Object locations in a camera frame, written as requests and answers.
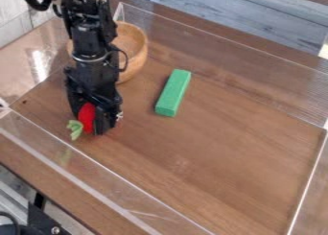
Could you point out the wooden bowl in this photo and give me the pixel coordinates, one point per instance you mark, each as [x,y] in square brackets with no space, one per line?
[132,51]

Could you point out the black clamp mount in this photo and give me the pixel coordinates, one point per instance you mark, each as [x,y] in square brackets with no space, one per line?
[40,223]

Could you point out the clear acrylic tray enclosure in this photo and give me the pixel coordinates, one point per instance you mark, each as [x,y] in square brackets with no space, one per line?
[236,166]

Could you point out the red plush strawberry toy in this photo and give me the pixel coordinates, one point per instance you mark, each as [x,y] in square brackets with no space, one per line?
[82,124]

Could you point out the green rectangular block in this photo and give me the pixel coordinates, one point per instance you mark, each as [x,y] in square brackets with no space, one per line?
[170,96]

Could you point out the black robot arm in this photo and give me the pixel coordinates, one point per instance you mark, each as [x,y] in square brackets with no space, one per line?
[72,10]

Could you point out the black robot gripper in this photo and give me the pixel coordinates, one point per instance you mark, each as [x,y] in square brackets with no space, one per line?
[90,84]

